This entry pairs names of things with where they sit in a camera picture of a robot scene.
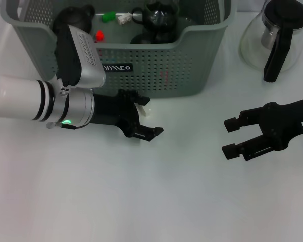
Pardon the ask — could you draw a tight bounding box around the left arm cable with plug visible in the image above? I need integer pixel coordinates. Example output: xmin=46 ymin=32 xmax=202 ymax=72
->
xmin=46 ymin=120 xmax=91 ymax=130

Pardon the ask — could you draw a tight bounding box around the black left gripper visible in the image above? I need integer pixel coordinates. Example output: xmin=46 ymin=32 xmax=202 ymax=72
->
xmin=91 ymin=89 xmax=164 ymax=143

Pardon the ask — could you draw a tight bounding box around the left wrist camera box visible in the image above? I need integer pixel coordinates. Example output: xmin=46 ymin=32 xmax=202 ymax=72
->
xmin=54 ymin=24 xmax=106 ymax=88

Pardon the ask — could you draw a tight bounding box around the green rectangular toy block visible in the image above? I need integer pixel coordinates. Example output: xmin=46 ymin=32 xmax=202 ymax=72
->
xmin=102 ymin=11 xmax=117 ymax=23

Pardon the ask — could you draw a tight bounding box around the dark clay teapot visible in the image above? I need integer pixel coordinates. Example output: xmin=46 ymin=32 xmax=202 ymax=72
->
xmin=52 ymin=5 xmax=95 ymax=36

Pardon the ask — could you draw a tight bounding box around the grey-green perforated storage bin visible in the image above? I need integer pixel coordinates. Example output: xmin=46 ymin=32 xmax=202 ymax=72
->
xmin=0 ymin=0 xmax=237 ymax=99

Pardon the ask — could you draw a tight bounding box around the white toy block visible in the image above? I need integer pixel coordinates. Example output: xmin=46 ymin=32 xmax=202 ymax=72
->
xmin=138 ymin=104 xmax=153 ymax=117
xmin=117 ymin=12 xmax=132 ymax=25

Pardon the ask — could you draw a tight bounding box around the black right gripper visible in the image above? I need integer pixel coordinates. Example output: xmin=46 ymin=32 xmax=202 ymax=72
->
xmin=221 ymin=95 xmax=303 ymax=161

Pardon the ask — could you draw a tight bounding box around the glass carafe black handle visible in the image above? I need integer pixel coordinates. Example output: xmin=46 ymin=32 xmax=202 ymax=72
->
xmin=239 ymin=0 xmax=303 ymax=83

